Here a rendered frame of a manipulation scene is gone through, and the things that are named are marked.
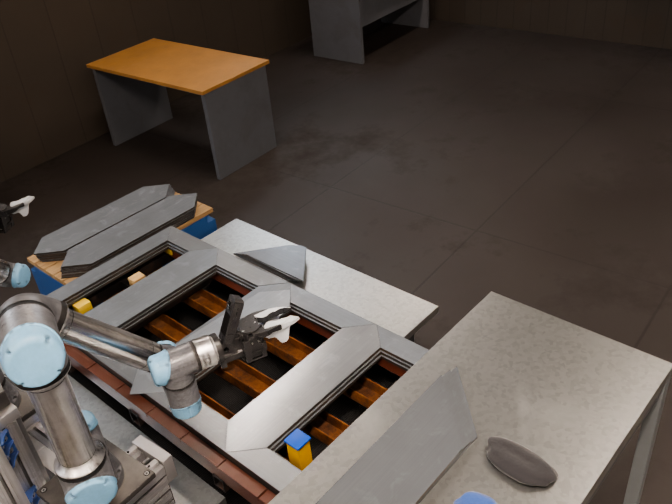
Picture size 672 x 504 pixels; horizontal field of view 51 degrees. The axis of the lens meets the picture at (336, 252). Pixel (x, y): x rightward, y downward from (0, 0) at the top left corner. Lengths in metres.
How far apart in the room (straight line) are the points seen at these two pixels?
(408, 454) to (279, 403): 0.62
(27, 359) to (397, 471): 0.92
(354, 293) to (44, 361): 1.66
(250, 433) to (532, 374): 0.88
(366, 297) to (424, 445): 1.11
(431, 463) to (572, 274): 2.64
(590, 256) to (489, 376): 2.49
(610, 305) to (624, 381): 2.01
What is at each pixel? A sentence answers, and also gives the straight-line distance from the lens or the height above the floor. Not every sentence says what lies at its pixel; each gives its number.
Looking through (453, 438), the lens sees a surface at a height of 1.07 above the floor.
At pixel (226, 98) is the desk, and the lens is 5.47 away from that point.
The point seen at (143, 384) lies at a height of 0.85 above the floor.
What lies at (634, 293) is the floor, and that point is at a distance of 4.30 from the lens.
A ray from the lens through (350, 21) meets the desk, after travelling 7.57.
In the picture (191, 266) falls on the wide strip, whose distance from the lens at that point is 3.08.
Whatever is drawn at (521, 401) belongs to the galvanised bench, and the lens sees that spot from 2.08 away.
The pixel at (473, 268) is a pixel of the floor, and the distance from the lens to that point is 4.36.
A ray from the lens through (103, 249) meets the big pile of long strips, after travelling 3.36.
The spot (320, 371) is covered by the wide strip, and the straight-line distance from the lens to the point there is 2.46.
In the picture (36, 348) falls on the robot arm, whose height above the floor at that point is 1.65.
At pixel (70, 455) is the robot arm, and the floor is 1.33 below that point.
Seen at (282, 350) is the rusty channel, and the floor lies 0.73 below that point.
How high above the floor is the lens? 2.54
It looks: 34 degrees down
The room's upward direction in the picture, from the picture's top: 6 degrees counter-clockwise
